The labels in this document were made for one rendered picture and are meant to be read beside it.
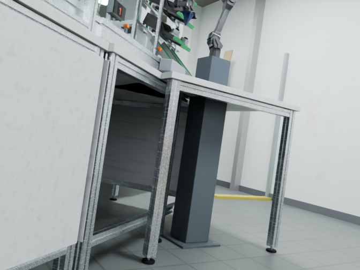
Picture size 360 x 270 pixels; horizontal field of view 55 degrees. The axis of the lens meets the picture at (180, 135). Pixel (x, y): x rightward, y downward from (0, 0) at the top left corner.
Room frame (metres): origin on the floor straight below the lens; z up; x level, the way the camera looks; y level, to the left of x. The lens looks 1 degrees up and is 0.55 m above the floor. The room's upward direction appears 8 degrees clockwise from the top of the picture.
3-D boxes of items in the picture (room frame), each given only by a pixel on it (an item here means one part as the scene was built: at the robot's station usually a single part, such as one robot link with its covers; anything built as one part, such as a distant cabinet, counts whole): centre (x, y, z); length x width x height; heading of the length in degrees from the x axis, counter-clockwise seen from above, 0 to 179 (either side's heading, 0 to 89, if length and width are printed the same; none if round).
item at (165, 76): (2.04, -0.11, 0.84); 0.90 x 0.70 x 0.03; 124
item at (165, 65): (1.81, 0.09, 0.93); 0.21 x 0.07 x 0.06; 161
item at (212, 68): (1.99, -0.13, 0.96); 0.14 x 0.14 x 0.20; 34
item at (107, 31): (1.65, 0.21, 0.91); 0.89 x 0.06 x 0.11; 161
